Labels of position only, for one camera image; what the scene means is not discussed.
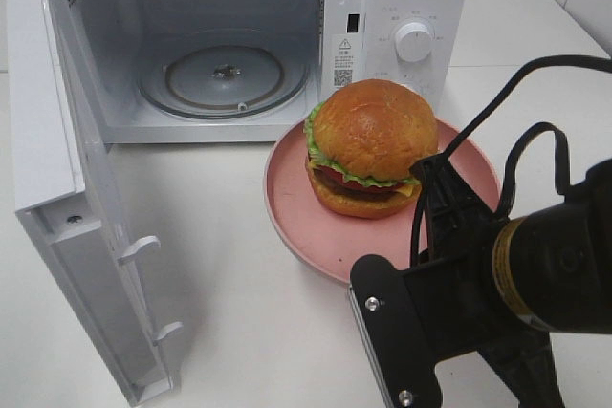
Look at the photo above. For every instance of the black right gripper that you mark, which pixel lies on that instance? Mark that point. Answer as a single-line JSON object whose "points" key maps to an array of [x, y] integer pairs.
{"points": [[474, 294]]}

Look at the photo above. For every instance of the burger with lettuce and cheese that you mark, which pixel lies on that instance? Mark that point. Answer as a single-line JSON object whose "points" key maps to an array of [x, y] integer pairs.
{"points": [[361, 144]]}

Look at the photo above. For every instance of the pink round plate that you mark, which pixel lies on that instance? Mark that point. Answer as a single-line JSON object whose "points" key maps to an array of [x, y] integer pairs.
{"points": [[321, 238]]}

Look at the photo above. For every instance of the white microwave door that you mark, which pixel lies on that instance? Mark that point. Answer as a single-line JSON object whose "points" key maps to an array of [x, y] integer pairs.
{"points": [[67, 200]]}

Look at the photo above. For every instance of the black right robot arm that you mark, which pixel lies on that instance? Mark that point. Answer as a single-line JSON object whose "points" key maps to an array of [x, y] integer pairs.
{"points": [[569, 248]]}

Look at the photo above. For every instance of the white lower timer knob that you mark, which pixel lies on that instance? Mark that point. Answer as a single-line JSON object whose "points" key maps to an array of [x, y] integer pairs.
{"points": [[417, 89]]}

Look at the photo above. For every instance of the white upper power knob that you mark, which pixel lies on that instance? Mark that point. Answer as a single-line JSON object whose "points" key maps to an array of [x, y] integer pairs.
{"points": [[413, 40]]}

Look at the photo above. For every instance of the white warning label sticker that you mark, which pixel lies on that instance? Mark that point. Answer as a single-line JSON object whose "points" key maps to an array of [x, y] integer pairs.
{"points": [[344, 60]]}

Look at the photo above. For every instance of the glass microwave turntable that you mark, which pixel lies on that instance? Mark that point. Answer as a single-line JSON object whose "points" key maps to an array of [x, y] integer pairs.
{"points": [[223, 73]]}

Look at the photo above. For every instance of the white microwave oven body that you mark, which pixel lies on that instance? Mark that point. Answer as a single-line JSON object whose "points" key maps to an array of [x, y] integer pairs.
{"points": [[117, 31]]}

